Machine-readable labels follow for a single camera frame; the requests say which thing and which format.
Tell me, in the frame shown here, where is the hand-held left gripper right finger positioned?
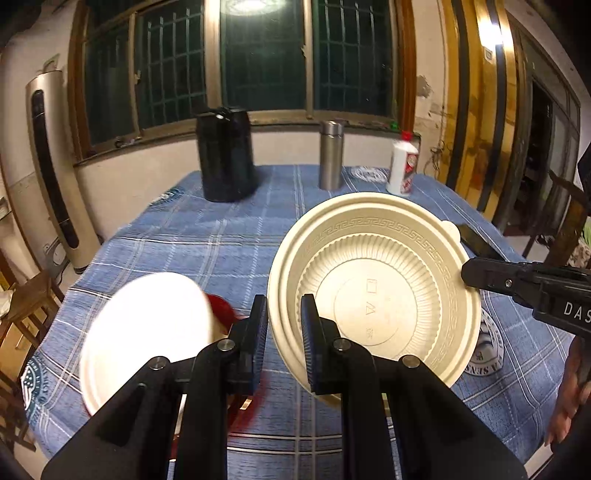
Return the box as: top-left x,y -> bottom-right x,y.
300,293 -> 528,480

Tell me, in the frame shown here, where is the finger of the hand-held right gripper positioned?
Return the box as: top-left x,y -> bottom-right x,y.
461,257 -> 540,305

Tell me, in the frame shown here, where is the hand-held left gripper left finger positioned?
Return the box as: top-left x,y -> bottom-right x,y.
41,294 -> 269,480

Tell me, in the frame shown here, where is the red scalloped plate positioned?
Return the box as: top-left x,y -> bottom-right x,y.
172,294 -> 265,464

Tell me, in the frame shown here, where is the cream patterned plastic bowl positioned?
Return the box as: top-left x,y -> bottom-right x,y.
267,191 -> 482,409

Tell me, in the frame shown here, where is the plain white bowl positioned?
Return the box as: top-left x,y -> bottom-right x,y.
79,272 -> 214,416

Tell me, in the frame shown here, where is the person's right hand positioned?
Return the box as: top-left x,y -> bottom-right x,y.
545,342 -> 591,450

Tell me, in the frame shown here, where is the black smartphone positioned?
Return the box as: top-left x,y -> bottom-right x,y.
455,223 -> 513,264

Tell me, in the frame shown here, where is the dark wooden chair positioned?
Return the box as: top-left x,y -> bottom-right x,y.
522,168 -> 591,268

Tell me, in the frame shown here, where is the blue checked tablecloth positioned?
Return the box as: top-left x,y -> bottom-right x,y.
18,165 -> 578,480

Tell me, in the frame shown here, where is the white liquor bottle red cap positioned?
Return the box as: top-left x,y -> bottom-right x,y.
386,131 -> 419,197

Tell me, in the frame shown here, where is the stainless steel flask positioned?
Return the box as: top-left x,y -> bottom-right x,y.
320,121 -> 343,191

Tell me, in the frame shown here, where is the black thermos jug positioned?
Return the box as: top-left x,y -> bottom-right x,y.
196,106 -> 257,203

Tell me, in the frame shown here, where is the gold framed door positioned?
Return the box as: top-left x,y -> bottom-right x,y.
438,0 -> 532,222

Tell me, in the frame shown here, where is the brown wooden chair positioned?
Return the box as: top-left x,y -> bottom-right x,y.
0,270 -> 65,453

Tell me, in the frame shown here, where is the tower air conditioner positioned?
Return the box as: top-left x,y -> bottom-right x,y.
25,69 -> 100,274

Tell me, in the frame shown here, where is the barred window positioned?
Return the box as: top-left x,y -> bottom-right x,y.
69,0 -> 416,160

